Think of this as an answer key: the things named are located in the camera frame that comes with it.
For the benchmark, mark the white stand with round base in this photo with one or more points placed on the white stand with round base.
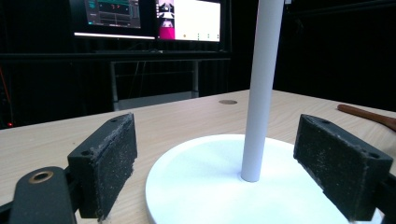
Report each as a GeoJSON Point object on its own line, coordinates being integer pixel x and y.
{"type": "Point", "coordinates": [249, 174]}

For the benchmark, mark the brown wooden spoon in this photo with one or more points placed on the brown wooden spoon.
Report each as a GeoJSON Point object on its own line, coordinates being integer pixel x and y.
{"type": "Point", "coordinates": [369, 115]}

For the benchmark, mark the computer monitor with white screen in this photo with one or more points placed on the computer monitor with white screen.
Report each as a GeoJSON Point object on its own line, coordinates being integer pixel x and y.
{"type": "Point", "coordinates": [190, 19]}

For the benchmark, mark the grey metal frame table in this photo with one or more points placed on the grey metal frame table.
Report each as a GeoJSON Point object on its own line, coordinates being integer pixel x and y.
{"type": "Point", "coordinates": [152, 84]}

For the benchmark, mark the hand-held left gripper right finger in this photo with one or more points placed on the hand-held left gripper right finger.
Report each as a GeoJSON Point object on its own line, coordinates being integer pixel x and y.
{"type": "Point", "coordinates": [339, 168]}

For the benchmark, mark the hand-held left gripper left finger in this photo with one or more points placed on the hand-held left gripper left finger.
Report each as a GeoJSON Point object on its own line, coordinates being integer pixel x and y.
{"type": "Point", "coordinates": [104, 161]}

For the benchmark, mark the computer monitor with dark screen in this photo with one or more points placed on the computer monitor with dark screen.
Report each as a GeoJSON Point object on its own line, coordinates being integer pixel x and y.
{"type": "Point", "coordinates": [113, 17]}

